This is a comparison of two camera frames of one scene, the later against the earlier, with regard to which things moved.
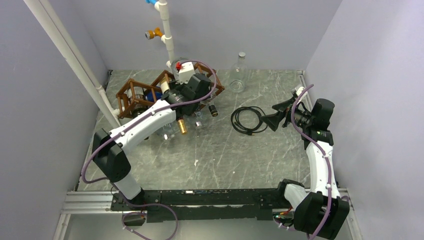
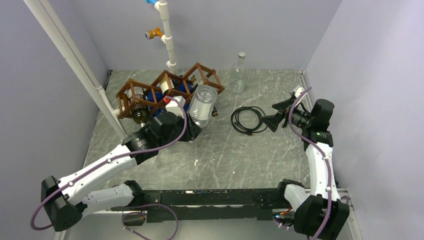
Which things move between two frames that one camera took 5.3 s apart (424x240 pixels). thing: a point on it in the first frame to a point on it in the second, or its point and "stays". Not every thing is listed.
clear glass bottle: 176,67 to 203,104
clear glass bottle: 238,72 stays
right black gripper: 273,120 stays
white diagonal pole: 75,55 stays
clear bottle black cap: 213,112 stays
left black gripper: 206,93 to 191,131
